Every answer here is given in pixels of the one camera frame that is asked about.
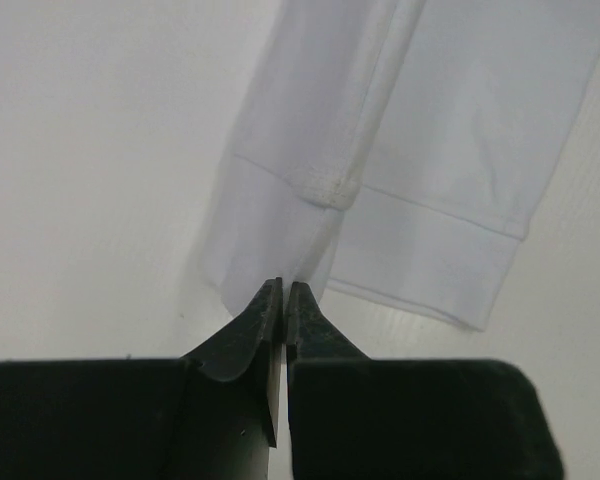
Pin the white skirt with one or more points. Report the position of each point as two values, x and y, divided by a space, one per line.
396 150

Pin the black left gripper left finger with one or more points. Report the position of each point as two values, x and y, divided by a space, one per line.
210 414

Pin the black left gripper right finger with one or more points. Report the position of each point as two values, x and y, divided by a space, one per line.
354 417

